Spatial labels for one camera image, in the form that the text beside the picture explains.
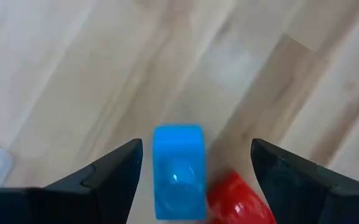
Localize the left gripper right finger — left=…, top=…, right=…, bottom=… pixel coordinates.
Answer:
left=250, top=138, right=337, bottom=224

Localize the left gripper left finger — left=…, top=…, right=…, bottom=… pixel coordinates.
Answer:
left=44, top=138, right=144, bottom=224

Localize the red two-stud toy block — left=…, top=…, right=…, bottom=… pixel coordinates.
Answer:
left=206, top=170, right=277, bottom=224

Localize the blue two-stud toy block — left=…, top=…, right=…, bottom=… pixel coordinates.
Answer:
left=152, top=123, right=207, bottom=221

